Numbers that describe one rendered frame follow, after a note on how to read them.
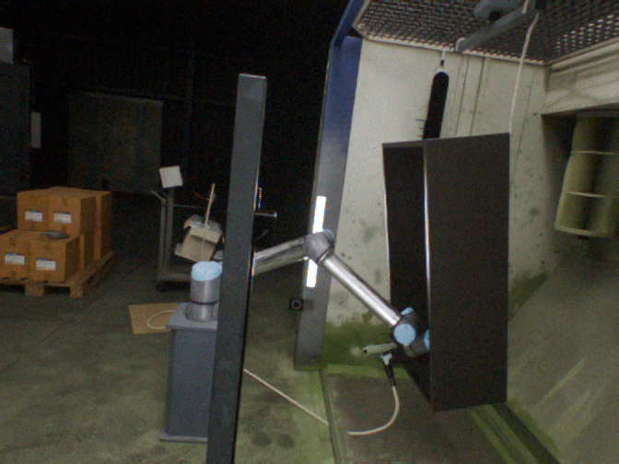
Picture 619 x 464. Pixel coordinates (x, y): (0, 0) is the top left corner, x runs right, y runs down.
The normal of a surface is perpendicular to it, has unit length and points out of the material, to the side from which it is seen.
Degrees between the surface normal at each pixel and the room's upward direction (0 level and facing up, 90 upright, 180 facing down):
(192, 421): 89
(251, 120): 90
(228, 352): 90
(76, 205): 90
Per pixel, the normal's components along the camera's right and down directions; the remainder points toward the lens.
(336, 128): 0.07, 0.18
